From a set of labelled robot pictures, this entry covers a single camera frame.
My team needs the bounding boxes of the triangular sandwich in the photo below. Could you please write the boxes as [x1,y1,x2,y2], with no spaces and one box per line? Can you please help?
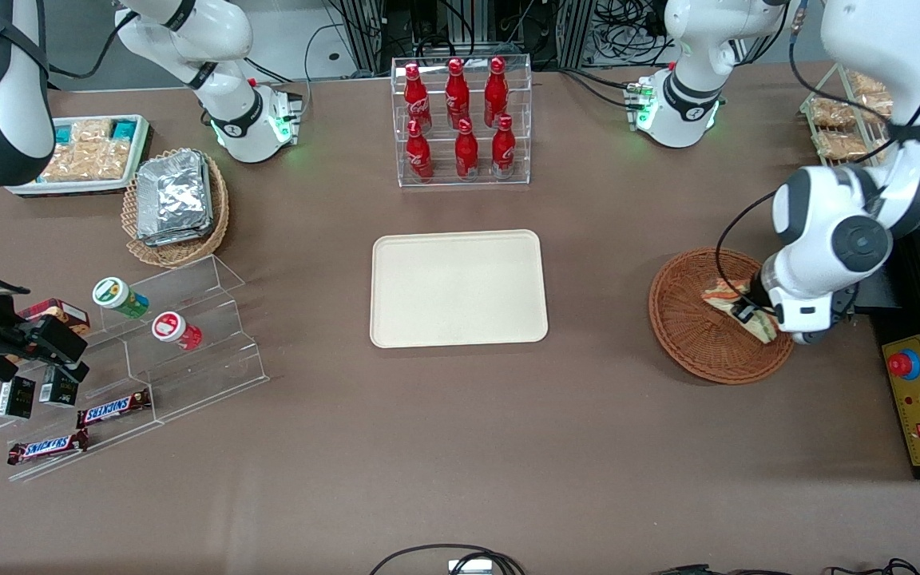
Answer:
[702,276,781,346]

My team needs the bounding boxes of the red cola bottle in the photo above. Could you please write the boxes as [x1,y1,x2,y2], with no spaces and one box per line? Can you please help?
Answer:
[491,114,518,178]
[483,56,510,129]
[445,57,472,130]
[455,118,481,180]
[405,120,435,183]
[403,62,434,133]

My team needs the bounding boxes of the red brown chocolate box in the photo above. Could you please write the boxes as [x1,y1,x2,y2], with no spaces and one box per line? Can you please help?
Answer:
[17,298,91,336]

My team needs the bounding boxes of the white wire rack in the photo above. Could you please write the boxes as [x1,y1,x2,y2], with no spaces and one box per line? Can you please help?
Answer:
[799,62,920,178]

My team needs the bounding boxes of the silver foil pack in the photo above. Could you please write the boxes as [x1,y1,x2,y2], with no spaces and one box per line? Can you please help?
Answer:
[141,160,216,248]
[135,150,212,239]

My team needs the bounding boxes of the black metal appliance frame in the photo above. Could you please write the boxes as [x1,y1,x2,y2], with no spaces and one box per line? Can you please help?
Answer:
[855,224,920,336]

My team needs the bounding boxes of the brown Snickers bar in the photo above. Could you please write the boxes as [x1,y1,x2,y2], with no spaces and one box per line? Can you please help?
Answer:
[76,388,153,430]
[6,429,90,466]

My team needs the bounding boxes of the green lidded snack cup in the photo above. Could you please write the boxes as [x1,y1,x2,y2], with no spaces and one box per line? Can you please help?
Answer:
[92,276,150,320]

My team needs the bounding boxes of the small black box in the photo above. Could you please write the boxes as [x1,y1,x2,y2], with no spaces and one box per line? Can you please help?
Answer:
[0,375,37,421]
[38,365,80,408]

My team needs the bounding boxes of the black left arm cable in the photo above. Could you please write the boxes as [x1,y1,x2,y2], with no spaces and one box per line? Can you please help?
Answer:
[715,0,920,312]

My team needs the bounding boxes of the black looped cable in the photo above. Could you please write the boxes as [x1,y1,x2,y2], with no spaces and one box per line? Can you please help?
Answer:
[368,544,526,575]

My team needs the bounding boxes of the oval light wicker basket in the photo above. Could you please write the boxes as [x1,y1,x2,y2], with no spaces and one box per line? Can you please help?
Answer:
[121,148,231,268]

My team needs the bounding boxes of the black thin cable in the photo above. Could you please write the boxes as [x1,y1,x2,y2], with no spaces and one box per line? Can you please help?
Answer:
[652,557,920,575]

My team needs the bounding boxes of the red lidded snack cup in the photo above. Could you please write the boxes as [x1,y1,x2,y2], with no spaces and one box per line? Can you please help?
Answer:
[151,311,204,352]

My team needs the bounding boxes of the clear cracker packet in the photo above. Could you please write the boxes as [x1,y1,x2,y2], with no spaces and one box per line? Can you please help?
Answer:
[69,120,114,146]
[40,140,133,184]

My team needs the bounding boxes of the round brown wicker basket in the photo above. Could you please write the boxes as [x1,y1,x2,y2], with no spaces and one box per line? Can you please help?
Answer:
[648,246,798,386]

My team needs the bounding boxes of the clear acrylic bottle rack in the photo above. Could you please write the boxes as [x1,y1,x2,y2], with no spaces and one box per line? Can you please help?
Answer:
[391,54,533,188]

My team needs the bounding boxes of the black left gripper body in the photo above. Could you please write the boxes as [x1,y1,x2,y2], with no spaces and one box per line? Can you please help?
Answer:
[750,256,785,314]

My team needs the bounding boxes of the clear acrylic stepped display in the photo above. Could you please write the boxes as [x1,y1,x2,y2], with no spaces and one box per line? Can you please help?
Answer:
[0,254,271,482]

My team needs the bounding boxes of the black aluminium equipment frame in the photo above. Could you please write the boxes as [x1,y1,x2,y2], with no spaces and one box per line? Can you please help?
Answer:
[332,0,598,74]

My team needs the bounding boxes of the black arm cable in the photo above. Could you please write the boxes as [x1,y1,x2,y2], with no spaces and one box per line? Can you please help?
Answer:
[715,0,920,312]
[45,8,141,81]

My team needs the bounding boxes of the white rectangular snack tray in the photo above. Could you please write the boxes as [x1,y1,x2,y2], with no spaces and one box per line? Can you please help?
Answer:
[5,114,153,198]

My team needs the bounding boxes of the beige plastic tray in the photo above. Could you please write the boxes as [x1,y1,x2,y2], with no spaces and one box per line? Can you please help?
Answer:
[370,229,549,350]

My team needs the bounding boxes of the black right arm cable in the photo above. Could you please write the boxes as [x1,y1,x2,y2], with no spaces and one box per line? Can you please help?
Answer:
[45,8,141,81]

